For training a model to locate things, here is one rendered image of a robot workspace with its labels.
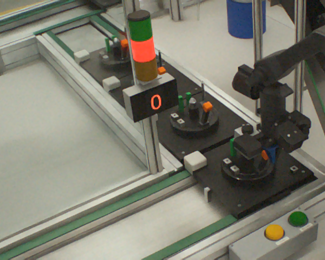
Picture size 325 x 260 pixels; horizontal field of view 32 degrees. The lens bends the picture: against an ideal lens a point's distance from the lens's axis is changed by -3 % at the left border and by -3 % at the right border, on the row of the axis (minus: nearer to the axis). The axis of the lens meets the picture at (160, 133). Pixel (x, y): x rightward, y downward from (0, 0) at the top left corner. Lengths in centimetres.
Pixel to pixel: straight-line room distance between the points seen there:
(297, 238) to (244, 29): 116
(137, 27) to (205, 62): 95
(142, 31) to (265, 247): 54
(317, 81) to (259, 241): 48
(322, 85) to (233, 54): 72
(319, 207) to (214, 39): 106
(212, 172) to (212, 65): 75
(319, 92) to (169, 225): 52
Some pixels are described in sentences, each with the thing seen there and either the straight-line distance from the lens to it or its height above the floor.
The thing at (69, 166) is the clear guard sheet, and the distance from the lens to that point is 138.
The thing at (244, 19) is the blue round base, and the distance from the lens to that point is 228.
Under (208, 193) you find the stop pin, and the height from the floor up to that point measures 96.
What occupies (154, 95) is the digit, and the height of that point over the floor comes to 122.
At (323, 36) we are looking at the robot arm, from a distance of 106.
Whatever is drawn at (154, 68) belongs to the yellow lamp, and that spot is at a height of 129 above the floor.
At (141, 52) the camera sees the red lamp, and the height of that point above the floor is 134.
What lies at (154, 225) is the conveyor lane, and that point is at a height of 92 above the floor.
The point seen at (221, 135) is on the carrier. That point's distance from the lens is 160.
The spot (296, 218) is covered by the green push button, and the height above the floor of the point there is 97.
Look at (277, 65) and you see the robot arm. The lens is 118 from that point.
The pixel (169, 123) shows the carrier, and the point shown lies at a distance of 166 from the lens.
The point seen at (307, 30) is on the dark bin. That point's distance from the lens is 146.
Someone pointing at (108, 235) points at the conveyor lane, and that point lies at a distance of 143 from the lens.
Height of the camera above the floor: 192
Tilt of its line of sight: 36 degrees down
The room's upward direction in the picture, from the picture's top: 8 degrees counter-clockwise
